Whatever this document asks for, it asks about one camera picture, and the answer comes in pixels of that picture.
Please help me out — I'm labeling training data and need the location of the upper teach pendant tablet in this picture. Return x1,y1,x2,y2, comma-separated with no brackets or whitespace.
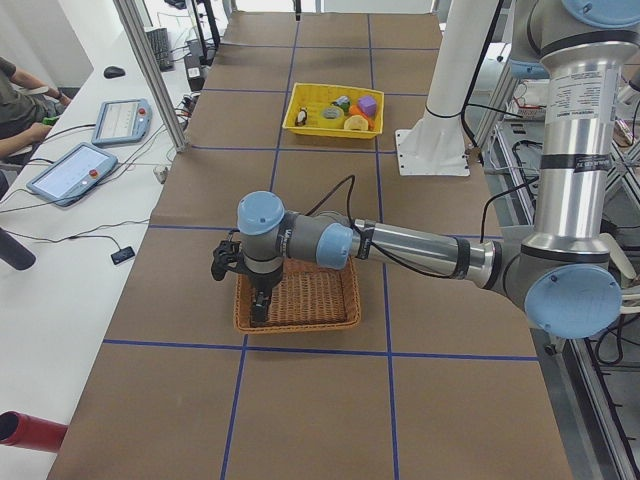
91,99,152,147

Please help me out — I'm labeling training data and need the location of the black computer mouse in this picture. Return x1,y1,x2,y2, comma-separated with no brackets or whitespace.
103,66,126,79

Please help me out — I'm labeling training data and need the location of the seated person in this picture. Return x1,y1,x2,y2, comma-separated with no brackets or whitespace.
0,55,73,201

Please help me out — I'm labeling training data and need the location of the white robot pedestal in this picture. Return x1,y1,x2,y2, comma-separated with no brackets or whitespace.
395,0,501,177

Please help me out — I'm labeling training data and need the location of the brown wicker basket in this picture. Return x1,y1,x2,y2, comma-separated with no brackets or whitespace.
234,259,362,334

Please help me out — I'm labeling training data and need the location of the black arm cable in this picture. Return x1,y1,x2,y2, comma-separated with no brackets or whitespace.
305,174,484,279

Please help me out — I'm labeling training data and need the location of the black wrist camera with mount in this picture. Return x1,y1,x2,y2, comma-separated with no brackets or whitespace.
211,239,247,281

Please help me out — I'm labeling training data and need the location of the yellow plastic basket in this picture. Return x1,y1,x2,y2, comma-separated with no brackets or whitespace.
282,82,385,139

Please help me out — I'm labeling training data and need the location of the toy carrot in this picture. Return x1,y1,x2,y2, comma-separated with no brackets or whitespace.
349,104,375,129

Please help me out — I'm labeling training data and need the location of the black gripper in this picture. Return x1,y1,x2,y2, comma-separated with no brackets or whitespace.
249,269,283,326

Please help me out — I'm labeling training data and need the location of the aluminium frame post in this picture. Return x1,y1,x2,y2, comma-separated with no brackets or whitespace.
113,0,187,153

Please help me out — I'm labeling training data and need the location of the red cylinder tube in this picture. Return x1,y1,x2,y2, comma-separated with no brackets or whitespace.
1,411,68,453

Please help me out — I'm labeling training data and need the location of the lower teach pendant tablet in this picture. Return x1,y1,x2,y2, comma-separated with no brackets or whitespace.
27,143,117,207

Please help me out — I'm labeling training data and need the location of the teach pendant tablet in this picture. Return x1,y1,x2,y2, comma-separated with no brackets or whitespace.
27,143,117,207
91,99,152,147

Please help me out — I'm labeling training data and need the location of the small black usb device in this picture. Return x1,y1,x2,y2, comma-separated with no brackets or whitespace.
110,246,135,265

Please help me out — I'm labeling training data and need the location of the black keyboard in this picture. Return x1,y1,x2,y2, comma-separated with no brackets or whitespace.
145,28,174,71

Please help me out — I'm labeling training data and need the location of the purple foam block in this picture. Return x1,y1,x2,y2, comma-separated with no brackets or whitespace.
357,95,378,117

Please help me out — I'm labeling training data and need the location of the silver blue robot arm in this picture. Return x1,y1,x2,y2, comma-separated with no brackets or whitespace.
237,1,639,339

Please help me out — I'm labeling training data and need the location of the toy panda figure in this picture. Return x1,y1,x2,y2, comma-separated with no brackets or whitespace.
294,108,308,126

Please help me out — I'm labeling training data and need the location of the toy bread slice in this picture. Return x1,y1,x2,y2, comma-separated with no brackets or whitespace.
343,114,369,132

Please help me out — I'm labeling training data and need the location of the yellow tape roll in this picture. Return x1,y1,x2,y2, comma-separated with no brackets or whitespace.
321,105,344,121

